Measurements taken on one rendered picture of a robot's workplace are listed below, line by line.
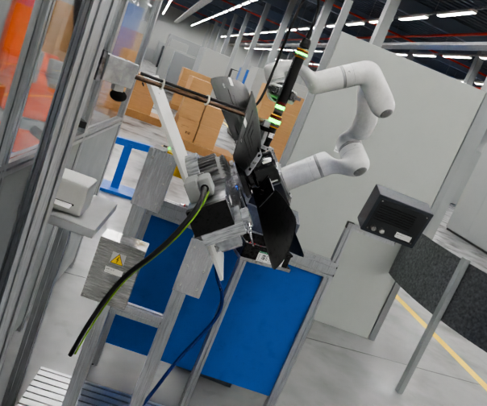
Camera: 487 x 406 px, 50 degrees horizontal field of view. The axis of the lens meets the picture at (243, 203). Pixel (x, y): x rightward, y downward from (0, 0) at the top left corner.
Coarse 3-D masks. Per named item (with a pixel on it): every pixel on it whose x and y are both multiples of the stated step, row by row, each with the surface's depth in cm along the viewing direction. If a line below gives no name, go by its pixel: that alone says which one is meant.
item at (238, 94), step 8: (216, 80) 178; (224, 80) 182; (232, 80) 186; (216, 88) 178; (232, 88) 184; (240, 88) 189; (216, 96) 177; (224, 96) 180; (232, 96) 183; (240, 96) 186; (248, 96) 192; (232, 104) 182; (240, 104) 184; (224, 112) 179; (232, 120) 180; (240, 120) 182; (232, 128) 180; (240, 128) 182; (232, 136) 179
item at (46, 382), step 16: (32, 384) 205; (48, 384) 209; (64, 384) 212; (96, 384) 220; (32, 400) 197; (48, 400) 200; (80, 400) 207; (96, 400) 210; (112, 400) 214; (128, 400) 218
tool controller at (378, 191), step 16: (384, 192) 228; (368, 208) 232; (384, 208) 227; (400, 208) 227; (416, 208) 227; (368, 224) 231; (384, 224) 231; (400, 224) 230; (416, 224) 230; (400, 240) 234; (416, 240) 234
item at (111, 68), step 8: (104, 56) 142; (112, 56) 142; (104, 64) 143; (112, 64) 143; (120, 64) 144; (128, 64) 145; (136, 64) 147; (96, 72) 143; (104, 72) 142; (112, 72) 144; (120, 72) 145; (128, 72) 146; (96, 80) 143; (104, 80) 143; (112, 80) 144; (120, 80) 146; (128, 80) 147; (128, 88) 148
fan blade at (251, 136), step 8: (248, 104) 152; (248, 112) 153; (256, 112) 160; (248, 120) 154; (256, 120) 161; (248, 128) 155; (256, 128) 162; (240, 136) 149; (248, 136) 157; (256, 136) 164; (240, 144) 152; (248, 144) 160; (256, 144) 166; (240, 152) 155; (248, 152) 163; (256, 152) 170; (240, 160) 159; (248, 160) 166
